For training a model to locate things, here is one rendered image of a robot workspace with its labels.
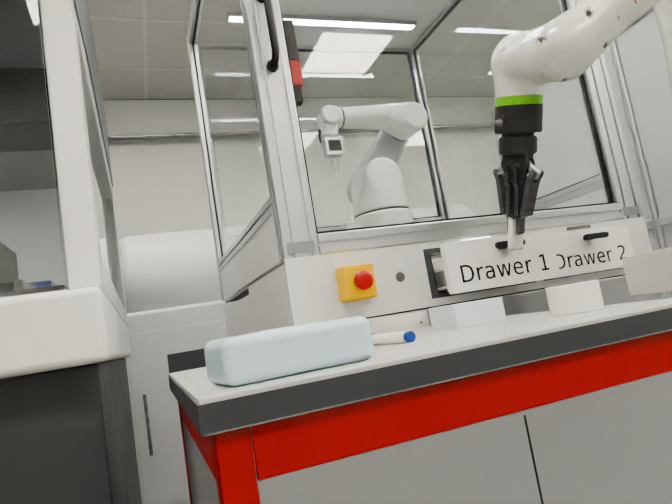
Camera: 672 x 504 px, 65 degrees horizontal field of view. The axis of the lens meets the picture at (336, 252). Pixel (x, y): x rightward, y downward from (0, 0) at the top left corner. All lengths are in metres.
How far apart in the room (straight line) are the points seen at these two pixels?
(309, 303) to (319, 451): 0.64
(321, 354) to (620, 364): 0.33
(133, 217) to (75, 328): 3.60
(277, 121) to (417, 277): 0.46
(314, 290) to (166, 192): 3.40
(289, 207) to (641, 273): 0.67
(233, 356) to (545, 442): 0.32
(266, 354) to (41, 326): 0.40
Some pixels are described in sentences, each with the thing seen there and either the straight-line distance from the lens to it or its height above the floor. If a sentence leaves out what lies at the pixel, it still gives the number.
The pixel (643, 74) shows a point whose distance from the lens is 3.14.
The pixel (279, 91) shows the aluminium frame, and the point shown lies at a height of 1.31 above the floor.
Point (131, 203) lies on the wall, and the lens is 4.40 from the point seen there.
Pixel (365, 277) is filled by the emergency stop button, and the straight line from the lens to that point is 1.06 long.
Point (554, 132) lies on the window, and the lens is 1.56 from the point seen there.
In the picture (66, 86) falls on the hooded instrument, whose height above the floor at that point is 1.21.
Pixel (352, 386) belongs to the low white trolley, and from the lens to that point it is 0.48.
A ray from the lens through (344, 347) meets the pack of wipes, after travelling 0.51.
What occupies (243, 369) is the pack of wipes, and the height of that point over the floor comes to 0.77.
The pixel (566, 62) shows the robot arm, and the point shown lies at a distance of 1.02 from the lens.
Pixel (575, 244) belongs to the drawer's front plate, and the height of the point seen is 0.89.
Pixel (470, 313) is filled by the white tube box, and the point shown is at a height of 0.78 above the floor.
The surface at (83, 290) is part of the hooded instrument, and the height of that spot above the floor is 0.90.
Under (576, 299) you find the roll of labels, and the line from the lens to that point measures 0.78.
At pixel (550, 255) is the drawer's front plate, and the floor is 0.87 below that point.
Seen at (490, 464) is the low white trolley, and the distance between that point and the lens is 0.56.
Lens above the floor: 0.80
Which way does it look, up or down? 7 degrees up
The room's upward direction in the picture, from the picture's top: 9 degrees counter-clockwise
